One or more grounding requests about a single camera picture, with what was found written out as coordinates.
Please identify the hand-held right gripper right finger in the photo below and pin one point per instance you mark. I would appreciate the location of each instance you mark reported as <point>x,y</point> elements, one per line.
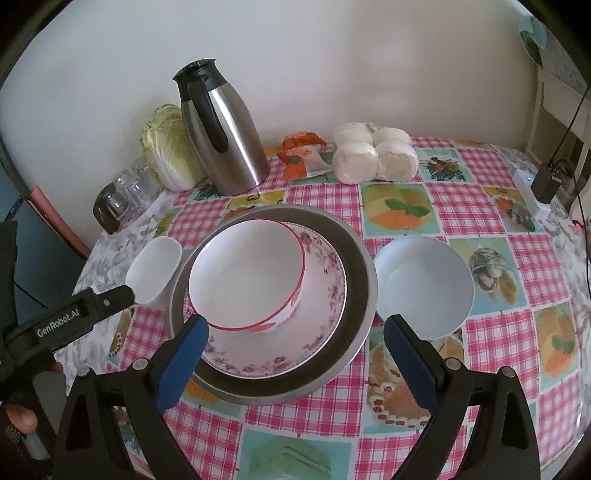
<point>411,364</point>

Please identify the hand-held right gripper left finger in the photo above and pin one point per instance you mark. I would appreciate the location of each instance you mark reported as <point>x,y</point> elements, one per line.
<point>182,364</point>

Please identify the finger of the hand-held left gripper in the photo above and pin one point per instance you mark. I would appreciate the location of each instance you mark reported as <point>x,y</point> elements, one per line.
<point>115,300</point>

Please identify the small white cup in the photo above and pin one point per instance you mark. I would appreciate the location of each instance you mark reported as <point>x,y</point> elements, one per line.
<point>154,272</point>

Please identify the stainless steel basin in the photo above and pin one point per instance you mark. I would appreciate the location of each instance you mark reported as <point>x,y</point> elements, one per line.
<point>355,314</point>

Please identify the pale blue bowl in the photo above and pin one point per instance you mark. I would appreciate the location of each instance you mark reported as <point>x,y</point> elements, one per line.
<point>425,281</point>

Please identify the strawberry print bowl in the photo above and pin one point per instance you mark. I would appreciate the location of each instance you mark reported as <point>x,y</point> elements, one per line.
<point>244,277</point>

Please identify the pink floral round plate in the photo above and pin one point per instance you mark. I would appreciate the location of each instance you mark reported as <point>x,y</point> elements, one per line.
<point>318,295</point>

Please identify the person's left hand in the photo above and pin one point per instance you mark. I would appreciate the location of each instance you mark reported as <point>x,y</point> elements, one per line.
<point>23,417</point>

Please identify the brown glass jar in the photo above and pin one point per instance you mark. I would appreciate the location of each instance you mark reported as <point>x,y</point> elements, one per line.
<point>108,212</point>

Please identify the pink chair backrest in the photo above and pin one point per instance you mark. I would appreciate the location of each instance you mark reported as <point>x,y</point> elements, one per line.
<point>55,217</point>

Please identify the clear drinking glasses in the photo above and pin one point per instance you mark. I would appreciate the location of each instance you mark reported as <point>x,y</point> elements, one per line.
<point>134,184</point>

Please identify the pink checked tablecloth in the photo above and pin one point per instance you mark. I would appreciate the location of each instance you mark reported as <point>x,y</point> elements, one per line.
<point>461,221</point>

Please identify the napa cabbage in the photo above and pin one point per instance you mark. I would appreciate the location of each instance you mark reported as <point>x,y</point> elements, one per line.
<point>166,147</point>

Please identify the stainless steel thermos jug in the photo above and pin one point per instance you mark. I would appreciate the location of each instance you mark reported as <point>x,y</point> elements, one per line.
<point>235,138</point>

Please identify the bag of steamed buns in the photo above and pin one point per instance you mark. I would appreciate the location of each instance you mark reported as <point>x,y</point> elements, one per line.
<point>374,157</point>

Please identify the white power strip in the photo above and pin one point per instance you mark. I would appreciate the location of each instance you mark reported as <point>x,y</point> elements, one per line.
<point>524,182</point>

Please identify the black power adapter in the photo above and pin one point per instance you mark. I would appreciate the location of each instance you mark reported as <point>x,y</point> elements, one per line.
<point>545,184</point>

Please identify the orange snack packet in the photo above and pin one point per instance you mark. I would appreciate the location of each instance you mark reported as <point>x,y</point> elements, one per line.
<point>295,159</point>

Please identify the white wooden stool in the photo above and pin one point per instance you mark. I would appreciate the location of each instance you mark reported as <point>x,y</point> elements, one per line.
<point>534,115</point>

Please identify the teal fabric item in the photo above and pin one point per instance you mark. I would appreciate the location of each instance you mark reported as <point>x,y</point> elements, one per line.
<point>531,41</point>

